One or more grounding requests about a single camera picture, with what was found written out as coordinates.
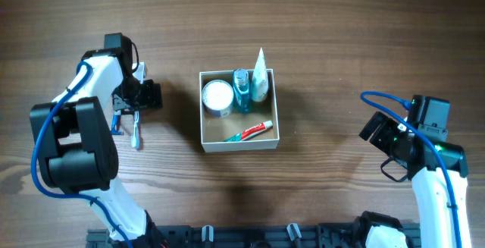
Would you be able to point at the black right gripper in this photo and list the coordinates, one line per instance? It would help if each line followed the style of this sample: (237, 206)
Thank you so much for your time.
(372, 127)

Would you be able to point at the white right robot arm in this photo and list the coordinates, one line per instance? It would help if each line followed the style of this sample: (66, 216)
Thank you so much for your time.
(437, 170)

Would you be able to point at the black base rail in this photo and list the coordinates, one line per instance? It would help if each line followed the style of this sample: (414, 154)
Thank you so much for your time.
(321, 235)

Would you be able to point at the blue white toothbrush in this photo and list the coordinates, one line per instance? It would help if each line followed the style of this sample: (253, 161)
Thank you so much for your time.
(135, 138)

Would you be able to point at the white cardboard box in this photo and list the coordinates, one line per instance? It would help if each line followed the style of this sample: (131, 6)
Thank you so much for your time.
(214, 131)

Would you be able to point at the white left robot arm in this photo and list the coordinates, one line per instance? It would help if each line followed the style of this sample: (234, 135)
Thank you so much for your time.
(75, 156)

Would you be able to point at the blue mouthwash bottle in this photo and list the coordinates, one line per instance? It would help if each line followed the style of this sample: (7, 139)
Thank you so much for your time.
(241, 87)

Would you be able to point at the teal toothpaste tube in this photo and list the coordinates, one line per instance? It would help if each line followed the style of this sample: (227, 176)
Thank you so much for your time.
(251, 132)

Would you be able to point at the white lotion tube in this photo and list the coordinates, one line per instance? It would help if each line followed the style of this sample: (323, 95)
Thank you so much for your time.
(259, 83)

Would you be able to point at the white round jar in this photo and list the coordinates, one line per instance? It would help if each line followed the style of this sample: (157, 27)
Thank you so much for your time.
(217, 98)

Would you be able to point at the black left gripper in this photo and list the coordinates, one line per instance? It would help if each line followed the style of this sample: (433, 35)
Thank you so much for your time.
(126, 108)

